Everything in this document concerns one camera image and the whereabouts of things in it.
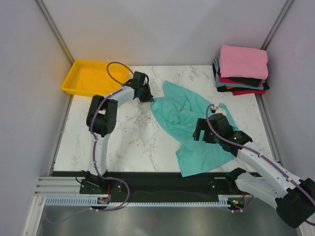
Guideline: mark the white slotted cable duct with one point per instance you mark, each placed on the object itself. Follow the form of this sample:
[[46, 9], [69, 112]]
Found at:
[[97, 202]]

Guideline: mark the stack of folded t shirts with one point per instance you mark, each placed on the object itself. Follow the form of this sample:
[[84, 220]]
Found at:
[[237, 88]]

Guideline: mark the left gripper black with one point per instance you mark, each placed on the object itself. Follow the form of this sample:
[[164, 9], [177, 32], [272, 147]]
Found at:
[[148, 98]]

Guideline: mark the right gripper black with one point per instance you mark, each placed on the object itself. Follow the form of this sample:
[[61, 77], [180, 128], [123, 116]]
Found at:
[[202, 125]]

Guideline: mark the right aluminium frame post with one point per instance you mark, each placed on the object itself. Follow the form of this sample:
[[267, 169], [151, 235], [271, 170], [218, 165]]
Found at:
[[277, 23]]

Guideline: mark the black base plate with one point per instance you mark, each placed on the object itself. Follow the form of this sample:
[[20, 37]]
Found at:
[[165, 186]]

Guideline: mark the yellow plastic tray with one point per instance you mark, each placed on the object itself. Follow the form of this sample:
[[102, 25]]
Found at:
[[88, 78]]

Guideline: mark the teal t shirt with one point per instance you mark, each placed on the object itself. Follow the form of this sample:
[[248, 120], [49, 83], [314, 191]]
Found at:
[[177, 112]]

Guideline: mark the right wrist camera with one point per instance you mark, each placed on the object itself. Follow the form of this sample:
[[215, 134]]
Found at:
[[218, 110]]

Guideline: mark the left aluminium frame post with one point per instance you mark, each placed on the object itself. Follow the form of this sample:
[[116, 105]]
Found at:
[[54, 29]]

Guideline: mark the aluminium frame post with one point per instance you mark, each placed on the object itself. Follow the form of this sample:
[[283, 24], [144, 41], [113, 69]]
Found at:
[[277, 23], [54, 29]]

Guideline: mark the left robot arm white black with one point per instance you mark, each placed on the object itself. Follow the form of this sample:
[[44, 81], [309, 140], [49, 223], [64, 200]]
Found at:
[[101, 121]]

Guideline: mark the pink folded t shirt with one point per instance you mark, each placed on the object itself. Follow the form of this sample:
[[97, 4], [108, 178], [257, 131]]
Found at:
[[243, 62]]

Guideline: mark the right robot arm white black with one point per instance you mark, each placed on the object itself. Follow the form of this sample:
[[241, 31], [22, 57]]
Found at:
[[292, 197]]

